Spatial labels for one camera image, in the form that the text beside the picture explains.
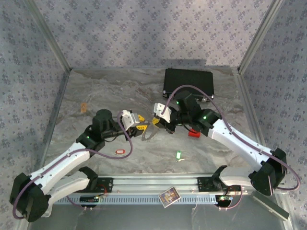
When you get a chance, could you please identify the red plastic cylinder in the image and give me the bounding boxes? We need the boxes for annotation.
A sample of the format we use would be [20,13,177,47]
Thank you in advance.
[188,129,201,140]

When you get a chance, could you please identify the black hard case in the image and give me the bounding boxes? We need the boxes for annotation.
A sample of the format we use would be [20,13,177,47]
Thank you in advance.
[162,68,215,104]

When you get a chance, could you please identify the small printed card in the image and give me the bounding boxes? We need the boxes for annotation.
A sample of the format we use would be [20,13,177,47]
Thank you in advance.
[158,186,181,208]

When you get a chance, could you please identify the left circuit board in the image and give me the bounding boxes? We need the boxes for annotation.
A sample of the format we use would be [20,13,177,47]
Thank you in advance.
[80,195,99,204]

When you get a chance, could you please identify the circuit board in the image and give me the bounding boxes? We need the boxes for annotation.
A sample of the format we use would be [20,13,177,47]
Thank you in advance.
[214,195,234,208]
[80,195,99,204]

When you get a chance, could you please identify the right circuit board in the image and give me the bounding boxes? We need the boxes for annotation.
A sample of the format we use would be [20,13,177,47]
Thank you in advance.
[214,195,234,208]

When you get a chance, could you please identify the grey metal bar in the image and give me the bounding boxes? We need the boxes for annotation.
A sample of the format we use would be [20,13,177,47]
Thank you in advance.
[249,191,290,221]

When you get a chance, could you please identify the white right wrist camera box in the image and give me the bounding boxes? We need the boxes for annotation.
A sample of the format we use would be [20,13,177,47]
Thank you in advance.
[153,102,172,123]

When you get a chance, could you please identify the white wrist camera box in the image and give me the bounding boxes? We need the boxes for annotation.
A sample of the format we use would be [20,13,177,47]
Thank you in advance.
[153,102,172,123]
[119,109,135,132]

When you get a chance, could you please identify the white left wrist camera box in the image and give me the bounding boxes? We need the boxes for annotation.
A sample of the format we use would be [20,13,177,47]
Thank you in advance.
[119,109,135,132]

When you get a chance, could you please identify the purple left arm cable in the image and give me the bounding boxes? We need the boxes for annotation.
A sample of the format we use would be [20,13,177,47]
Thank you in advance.
[12,116,135,220]

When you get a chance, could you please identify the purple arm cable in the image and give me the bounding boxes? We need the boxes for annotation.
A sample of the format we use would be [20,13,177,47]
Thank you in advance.
[12,116,135,220]
[162,85,302,212]

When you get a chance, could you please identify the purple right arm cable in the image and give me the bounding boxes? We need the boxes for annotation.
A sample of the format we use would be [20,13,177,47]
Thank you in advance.
[162,85,302,212]

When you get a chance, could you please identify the left aluminium side rail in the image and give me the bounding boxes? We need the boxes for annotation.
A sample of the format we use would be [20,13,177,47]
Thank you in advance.
[35,69,72,176]

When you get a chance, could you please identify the aluminium side rail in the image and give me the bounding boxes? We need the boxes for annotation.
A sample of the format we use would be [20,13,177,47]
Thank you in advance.
[35,69,72,176]
[234,68,273,173]

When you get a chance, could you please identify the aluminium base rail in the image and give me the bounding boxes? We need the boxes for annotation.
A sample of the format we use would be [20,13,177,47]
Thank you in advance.
[47,174,287,194]

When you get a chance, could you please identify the right aluminium side rail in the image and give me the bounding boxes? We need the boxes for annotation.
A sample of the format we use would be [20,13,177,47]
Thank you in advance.
[234,68,273,173]

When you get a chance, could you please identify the slotted grey cable duct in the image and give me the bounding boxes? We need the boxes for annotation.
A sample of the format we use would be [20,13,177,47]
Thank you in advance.
[52,193,218,205]

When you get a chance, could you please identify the right aluminium frame post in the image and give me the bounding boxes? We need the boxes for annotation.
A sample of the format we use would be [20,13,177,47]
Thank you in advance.
[237,0,286,74]

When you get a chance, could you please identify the aluminium frame post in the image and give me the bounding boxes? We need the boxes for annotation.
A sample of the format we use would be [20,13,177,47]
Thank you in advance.
[24,0,72,71]
[237,0,286,74]

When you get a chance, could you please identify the left aluminium frame post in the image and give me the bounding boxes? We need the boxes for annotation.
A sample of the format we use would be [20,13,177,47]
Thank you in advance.
[24,0,72,71]

